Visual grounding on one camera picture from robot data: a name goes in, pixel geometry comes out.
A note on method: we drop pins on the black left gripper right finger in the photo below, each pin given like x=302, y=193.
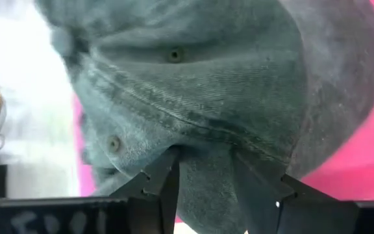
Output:
x=265, y=201

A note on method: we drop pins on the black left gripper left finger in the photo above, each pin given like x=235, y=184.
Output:
x=154, y=195

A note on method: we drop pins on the olive green baseball cap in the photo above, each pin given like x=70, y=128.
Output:
x=206, y=81

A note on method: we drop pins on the pink plastic bin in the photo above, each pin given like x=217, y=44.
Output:
x=352, y=156

